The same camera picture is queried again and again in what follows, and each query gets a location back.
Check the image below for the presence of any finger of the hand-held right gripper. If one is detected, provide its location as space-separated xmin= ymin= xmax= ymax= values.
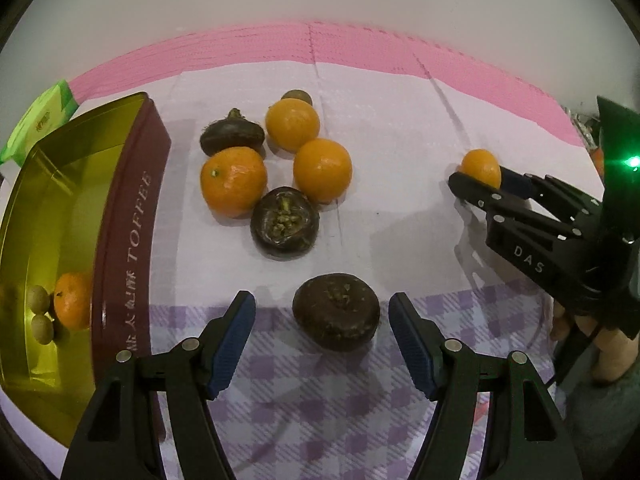
xmin=448 ymin=171 xmax=578 ymax=240
xmin=499 ymin=165 xmax=602 ymax=222

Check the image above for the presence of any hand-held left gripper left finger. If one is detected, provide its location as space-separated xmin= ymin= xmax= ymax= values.
xmin=60 ymin=290 xmax=257 ymax=480

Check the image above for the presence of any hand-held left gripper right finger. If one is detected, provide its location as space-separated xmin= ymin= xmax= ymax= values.
xmin=388 ymin=291 xmax=583 ymax=480

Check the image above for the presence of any mandarin orange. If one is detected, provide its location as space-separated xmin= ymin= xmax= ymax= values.
xmin=264 ymin=98 xmax=321 ymax=153
xmin=52 ymin=272 xmax=96 ymax=332
xmin=200 ymin=146 xmax=268 ymax=219
xmin=293 ymin=138 xmax=353 ymax=205
xmin=460 ymin=149 xmax=502 ymax=188

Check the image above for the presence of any dark brown water chestnut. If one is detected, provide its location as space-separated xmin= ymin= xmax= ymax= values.
xmin=250 ymin=186 xmax=321 ymax=261
xmin=199 ymin=108 xmax=266 ymax=157
xmin=292 ymin=273 xmax=381 ymax=352

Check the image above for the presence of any gold and maroon tin box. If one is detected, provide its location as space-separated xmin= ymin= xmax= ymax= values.
xmin=0 ymin=91 xmax=172 ymax=450

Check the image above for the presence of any person's right hand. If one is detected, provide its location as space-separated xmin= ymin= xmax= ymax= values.
xmin=550 ymin=300 xmax=640 ymax=382

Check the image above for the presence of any pink and purple plaid tablecloth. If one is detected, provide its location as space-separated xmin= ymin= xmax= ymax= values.
xmin=0 ymin=20 xmax=608 ymax=480

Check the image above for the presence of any green tissue packet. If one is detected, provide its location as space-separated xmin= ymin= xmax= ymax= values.
xmin=0 ymin=79 xmax=81 ymax=166

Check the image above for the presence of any black cable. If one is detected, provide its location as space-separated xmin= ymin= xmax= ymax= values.
xmin=547 ymin=327 xmax=601 ymax=388

